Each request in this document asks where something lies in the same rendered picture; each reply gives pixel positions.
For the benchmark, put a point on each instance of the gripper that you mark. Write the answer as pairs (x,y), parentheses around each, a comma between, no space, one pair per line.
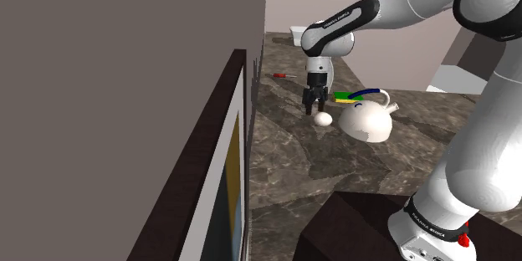
(317,82)

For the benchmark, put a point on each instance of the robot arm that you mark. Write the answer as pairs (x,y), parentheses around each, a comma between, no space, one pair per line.
(481,158)

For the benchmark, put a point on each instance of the white egg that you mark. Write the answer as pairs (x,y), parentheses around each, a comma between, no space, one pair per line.
(323,119)

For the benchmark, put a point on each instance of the green and yellow sponge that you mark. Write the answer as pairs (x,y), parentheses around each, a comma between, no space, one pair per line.
(343,97)

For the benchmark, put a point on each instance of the white bowl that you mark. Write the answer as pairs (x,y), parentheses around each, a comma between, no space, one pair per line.
(297,34)

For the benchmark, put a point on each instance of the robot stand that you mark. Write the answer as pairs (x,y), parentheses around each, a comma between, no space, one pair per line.
(350,227)

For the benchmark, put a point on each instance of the dark framed wall picture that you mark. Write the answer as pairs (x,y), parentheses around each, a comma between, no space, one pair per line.
(220,178)

